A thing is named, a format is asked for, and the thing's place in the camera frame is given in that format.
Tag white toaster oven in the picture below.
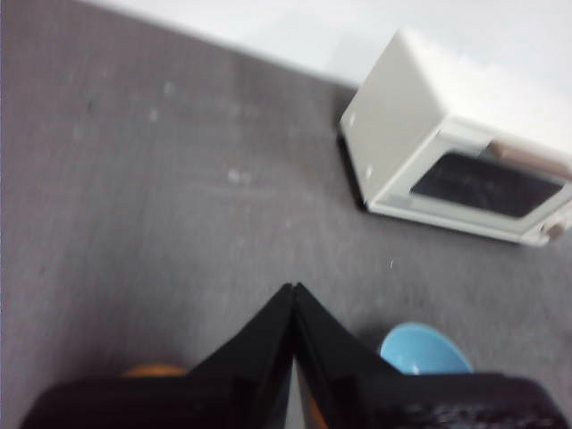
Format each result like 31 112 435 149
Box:
338 29 572 247

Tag blue bowl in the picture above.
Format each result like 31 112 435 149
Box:
379 323 474 376

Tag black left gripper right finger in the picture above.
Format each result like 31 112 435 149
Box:
292 282 572 429

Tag beige oven knob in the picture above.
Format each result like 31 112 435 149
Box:
542 220 568 241

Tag glass oven door with handle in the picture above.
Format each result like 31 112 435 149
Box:
368 118 572 247

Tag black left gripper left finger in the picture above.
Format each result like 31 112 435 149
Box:
20 283 295 429

